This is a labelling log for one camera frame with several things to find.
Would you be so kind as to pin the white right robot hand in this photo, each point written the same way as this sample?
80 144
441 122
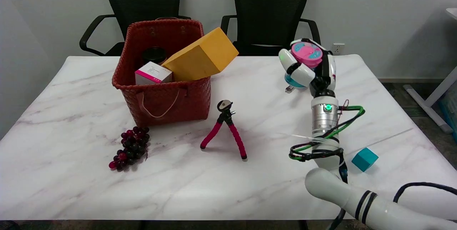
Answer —
302 73

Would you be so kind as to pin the pink gum jar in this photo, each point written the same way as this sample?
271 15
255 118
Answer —
306 53

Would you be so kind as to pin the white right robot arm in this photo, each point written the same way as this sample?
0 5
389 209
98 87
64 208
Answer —
324 115

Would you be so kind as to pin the red woven basket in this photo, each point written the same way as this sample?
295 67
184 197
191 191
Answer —
167 98

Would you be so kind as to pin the black lidded jar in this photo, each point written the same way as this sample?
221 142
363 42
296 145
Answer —
154 54

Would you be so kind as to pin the blue storage bin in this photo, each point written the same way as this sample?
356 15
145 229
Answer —
450 112

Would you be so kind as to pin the metal scoop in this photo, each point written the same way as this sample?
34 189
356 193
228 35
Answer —
290 89

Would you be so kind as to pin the pink flexible mini tripod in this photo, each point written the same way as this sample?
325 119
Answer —
235 137

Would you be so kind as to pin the yellow cardboard box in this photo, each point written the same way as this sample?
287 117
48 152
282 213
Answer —
203 56

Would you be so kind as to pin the teal cube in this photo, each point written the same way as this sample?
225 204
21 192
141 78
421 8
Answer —
364 158

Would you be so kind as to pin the pink and white box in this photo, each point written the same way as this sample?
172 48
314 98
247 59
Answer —
151 74

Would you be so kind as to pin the dark purple grape bunch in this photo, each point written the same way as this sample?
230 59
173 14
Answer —
132 148

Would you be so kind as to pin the white wall outlet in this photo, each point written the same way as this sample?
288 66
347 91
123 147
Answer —
338 49

